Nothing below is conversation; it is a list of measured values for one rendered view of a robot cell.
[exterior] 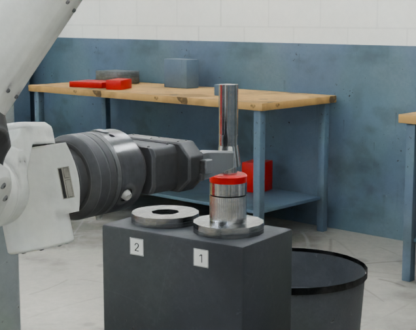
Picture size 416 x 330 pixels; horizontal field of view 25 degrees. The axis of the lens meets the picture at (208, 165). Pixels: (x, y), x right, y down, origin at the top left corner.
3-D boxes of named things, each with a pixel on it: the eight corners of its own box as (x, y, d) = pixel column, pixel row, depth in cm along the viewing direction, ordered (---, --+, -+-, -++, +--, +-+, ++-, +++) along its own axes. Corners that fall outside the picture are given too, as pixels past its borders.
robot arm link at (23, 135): (60, 120, 95) (4, 120, 82) (78, 209, 95) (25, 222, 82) (0, 133, 97) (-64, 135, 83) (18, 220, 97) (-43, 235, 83)
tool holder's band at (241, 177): (236, 186, 116) (236, 177, 116) (203, 183, 118) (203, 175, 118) (253, 180, 120) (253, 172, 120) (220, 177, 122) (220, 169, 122)
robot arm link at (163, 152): (205, 125, 104) (131, 135, 94) (205, 211, 105) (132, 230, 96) (120, 116, 111) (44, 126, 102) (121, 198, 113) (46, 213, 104)
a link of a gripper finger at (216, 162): (227, 173, 110) (195, 179, 106) (228, 145, 110) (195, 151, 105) (239, 174, 109) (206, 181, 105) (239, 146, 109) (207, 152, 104)
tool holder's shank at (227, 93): (233, 176, 117) (234, 85, 115) (210, 174, 119) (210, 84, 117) (244, 172, 120) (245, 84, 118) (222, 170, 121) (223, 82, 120)
